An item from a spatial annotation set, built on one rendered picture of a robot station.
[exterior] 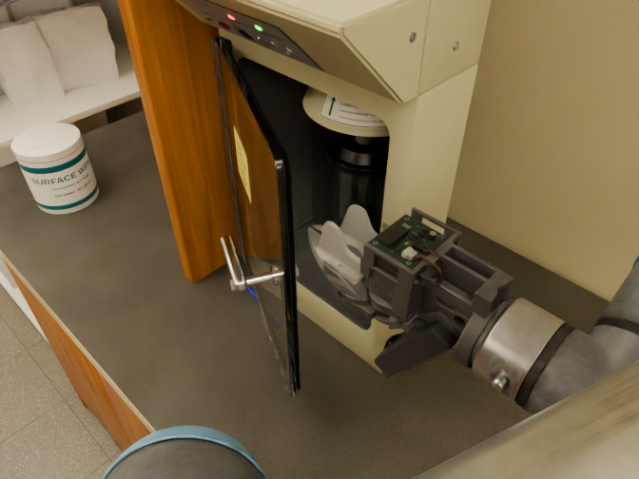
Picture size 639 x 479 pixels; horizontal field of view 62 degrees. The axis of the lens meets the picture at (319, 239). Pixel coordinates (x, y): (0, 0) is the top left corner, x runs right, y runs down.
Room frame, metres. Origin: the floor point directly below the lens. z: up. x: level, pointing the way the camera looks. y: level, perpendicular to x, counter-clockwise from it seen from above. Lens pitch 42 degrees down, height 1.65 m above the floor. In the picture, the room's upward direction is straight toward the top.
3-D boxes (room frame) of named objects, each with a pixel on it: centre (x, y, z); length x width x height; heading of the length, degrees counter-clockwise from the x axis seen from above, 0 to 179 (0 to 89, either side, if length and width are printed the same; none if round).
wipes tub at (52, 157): (0.94, 0.55, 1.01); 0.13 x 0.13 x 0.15
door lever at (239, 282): (0.47, 0.09, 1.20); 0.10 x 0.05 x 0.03; 19
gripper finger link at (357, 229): (0.41, -0.03, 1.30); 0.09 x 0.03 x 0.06; 46
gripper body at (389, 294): (0.32, -0.10, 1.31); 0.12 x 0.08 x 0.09; 46
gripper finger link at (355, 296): (0.35, -0.04, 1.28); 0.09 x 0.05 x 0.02; 46
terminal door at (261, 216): (0.55, 0.08, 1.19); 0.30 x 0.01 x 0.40; 19
